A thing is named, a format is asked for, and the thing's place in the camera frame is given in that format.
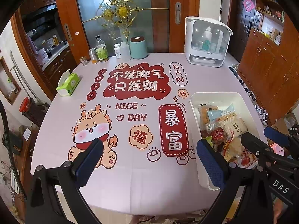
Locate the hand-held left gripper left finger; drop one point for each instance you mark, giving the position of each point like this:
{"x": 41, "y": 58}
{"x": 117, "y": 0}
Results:
{"x": 90, "y": 161}

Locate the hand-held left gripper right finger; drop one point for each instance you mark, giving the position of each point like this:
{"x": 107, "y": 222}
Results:
{"x": 210, "y": 165}

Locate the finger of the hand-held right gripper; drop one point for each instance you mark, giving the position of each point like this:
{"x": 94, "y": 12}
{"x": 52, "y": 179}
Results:
{"x": 257, "y": 145}
{"x": 276, "y": 135}

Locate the white yellow small packet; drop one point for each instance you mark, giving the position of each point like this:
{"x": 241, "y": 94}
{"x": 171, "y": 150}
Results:
{"x": 236, "y": 127}

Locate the red small packet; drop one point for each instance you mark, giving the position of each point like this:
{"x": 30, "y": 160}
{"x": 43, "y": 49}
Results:
{"x": 217, "y": 135}

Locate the white plastic bin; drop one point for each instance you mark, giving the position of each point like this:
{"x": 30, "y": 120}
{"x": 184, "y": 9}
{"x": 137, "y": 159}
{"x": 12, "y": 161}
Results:
{"x": 193, "y": 121}

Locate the person's right hand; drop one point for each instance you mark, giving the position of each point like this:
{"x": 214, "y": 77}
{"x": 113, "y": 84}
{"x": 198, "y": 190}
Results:
{"x": 279, "y": 212}

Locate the pink plastic stool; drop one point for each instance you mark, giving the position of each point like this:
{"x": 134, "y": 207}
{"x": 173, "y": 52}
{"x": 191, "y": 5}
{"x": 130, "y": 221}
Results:
{"x": 276, "y": 148}

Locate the cardboard box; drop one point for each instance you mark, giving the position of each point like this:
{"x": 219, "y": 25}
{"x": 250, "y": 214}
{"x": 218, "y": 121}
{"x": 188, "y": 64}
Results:
{"x": 279, "y": 121}

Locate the row of shoes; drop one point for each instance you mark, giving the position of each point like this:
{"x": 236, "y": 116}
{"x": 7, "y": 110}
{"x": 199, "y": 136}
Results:
{"x": 261, "y": 115}

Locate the wooden cabinet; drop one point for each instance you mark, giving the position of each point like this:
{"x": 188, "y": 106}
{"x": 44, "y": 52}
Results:
{"x": 268, "y": 70}

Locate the green tissue box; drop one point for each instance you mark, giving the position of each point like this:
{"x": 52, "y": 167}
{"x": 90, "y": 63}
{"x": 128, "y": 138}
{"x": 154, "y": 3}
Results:
{"x": 69, "y": 84}

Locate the dark front door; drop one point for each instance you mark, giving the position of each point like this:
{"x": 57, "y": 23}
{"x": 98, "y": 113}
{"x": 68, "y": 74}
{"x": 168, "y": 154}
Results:
{"x": 243, "y": 42}

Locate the white countertop storage cabinet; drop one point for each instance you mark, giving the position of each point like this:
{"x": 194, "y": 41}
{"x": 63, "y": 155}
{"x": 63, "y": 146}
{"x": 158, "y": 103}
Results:
{"x": 206, "y": 59}

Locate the small glass jar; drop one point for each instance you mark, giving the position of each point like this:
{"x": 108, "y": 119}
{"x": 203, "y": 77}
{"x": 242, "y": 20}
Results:
{"x": 83, "y": 60}

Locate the glass bottle green label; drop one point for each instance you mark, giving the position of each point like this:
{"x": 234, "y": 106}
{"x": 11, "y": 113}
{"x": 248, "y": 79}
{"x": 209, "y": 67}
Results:
{"x": 101, "y": 50}

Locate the white pill bottle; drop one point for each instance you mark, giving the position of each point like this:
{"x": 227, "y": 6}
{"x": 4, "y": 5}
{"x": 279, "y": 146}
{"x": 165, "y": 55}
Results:
{"x": 118, "y": 51}

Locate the wooden display shelf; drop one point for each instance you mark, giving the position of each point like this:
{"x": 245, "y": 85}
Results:
{"x": 268, "y": 21}

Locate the white squeeze bottle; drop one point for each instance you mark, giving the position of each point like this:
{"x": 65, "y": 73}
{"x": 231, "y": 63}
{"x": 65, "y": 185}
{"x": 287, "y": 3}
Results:
{"x": 125, "y": 50}

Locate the white bottle teal label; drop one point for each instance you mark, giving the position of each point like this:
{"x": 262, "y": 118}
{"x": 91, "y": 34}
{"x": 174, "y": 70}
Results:
{"x": 208, "y": 38}

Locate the kitchen counter with dishes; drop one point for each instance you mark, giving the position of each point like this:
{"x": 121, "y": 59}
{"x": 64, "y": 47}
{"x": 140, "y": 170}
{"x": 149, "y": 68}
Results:
{"x": 51, "y": 49}

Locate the teal canister brown lid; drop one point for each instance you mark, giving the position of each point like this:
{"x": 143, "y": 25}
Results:
{"x": 138, "y": 47}

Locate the pink paper sign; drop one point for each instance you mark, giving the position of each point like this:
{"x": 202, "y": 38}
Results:
{"x": 248, "y": 3}

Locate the frosted glass sliding door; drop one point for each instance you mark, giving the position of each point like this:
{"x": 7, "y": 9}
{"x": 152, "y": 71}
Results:
{"x": 154, "y": 28}

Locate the wooden wall frame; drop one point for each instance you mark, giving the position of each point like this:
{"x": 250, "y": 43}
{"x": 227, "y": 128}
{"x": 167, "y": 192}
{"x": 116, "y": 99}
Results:
{"x": 8, "y": 81}

